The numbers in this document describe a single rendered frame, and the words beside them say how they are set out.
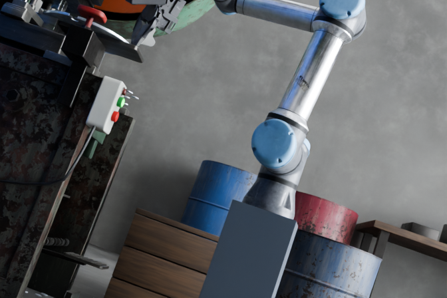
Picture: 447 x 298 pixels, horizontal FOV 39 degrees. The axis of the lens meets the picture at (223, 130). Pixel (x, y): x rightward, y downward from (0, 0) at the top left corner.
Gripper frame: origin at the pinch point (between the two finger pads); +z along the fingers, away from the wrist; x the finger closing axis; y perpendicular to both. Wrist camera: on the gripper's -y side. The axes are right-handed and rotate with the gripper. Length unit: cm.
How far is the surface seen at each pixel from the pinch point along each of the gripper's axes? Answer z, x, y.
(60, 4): 1.7, 17.8, -17.8
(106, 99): 14.0, -29.1, -15.3
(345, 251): 23, -37, 98
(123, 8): -7.8, 40.2, 13.2
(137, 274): 64, -15, 39
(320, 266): 32, -35, 93
